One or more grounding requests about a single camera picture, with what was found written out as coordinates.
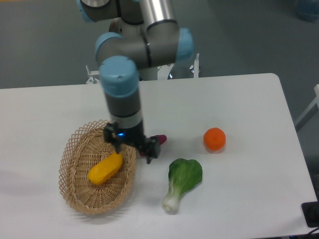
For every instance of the purple sweet potato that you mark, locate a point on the purple sweet potato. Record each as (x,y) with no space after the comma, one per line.
(162,139)

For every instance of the yellow mango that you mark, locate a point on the yellow mango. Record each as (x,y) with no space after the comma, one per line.
(105,169)

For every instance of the green bok choy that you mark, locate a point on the green bok choy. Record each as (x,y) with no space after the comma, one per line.
(183,176)

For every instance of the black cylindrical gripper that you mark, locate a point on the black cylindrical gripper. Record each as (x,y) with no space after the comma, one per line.
(134,136)

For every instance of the black device at table edge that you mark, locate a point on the black device at table edge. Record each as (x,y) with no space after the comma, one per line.
(311,213)

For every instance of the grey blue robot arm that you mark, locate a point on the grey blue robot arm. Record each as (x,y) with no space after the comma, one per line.
(119,75)

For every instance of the orange tangerine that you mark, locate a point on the orange tangerine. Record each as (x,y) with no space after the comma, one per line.
(214,139)

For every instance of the woven wicker basket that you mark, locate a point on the woven wicker basket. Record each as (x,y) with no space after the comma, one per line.
(84,149)

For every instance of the white frame at right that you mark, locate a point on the white frame at right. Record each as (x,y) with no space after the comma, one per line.
(308,112)

